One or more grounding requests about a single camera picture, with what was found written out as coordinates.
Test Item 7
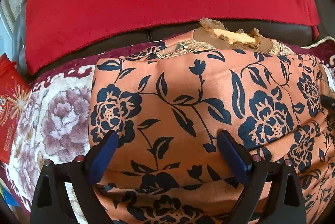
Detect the floral plush blanket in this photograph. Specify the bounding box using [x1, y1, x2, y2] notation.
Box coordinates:
[0, 39, 335, 224]

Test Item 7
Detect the red gift box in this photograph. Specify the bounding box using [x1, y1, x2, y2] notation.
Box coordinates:
[0, 54, 31, 164]

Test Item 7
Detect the orange floral garment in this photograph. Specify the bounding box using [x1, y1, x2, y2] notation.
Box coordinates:
[89, 17, 335, 224]

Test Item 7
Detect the dark brown leather sofa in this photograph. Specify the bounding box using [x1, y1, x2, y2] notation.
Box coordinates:
[32, 19, 314, 80]

